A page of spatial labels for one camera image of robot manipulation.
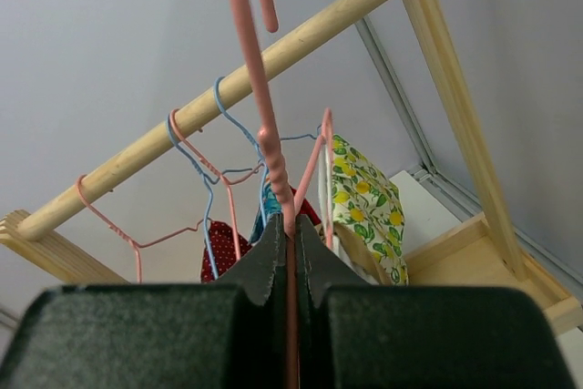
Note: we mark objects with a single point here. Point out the pink hanger of red skirt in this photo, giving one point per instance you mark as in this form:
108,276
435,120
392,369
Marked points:
228,178

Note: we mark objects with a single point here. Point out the tan khaki skirt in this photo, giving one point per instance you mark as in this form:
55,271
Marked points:
358,254

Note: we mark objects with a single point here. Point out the blue floral skirt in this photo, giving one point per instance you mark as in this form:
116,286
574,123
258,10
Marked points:
269,206

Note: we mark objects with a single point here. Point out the red polka dot skirt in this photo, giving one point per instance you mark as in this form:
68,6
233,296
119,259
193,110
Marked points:
223,249

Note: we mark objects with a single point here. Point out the pink hanger of tan skirt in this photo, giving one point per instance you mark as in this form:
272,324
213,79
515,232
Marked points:
291,202

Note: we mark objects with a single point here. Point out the plain red skirt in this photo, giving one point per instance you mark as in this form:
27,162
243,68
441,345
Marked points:
307,209

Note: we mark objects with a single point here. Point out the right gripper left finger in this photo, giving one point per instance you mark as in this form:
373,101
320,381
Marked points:
229,333

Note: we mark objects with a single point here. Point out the lemon print skirt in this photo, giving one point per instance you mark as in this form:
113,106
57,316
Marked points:
368,203

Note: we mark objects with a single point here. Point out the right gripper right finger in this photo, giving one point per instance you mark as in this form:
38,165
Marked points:
464,321

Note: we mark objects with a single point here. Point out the blue hanger of floral skirt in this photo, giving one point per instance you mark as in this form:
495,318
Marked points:
208,179

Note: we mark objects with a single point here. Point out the blue hanger of lemon skirt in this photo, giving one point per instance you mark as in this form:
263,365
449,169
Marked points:
247,134

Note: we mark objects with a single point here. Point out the pink hanger of dotted skirt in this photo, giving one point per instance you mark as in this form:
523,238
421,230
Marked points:
136,246

